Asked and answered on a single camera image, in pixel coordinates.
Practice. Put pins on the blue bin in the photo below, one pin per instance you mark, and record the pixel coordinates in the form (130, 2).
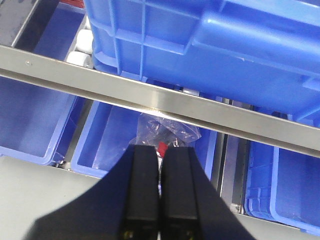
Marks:
(283, 186)
(37, 124)
(107, 133)

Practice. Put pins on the white roller lower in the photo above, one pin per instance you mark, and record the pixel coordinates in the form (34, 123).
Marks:
(79, 59)

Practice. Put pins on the stainless steel shelf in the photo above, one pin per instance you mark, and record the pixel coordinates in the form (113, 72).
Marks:
(213, 112)

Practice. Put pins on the blue bin lower middle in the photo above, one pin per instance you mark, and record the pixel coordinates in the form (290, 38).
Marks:
(107, 133)

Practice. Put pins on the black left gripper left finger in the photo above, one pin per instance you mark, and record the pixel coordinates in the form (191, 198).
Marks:
(143, 194)

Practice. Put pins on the clear plastic bag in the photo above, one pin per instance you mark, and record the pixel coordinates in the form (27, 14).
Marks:
(152, 130)

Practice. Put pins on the blue bin lower right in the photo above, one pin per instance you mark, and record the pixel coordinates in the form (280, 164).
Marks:
(283, 186)

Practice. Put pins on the blue bin lower left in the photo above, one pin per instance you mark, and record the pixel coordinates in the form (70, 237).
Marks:
(37, 124)

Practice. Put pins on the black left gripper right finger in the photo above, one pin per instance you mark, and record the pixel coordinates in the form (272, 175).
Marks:
(177, 188)

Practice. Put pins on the small red object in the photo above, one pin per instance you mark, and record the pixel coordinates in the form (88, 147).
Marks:
(162, 148)

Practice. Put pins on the blue plastic crate middle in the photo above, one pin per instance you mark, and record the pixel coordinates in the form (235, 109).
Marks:
(264, 53)

